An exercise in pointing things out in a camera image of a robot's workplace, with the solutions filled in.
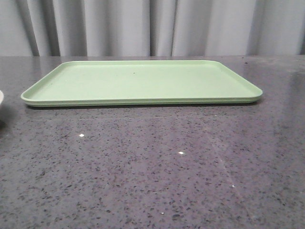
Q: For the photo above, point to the grey pleated curtain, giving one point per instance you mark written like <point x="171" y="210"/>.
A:
<point x="151" y="27"/>

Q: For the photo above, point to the light green plastic tray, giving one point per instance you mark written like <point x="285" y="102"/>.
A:
<point x="105" y="83"/>

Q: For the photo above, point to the pale pink round plate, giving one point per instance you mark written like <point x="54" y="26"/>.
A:
<point x="1" y="97"/>

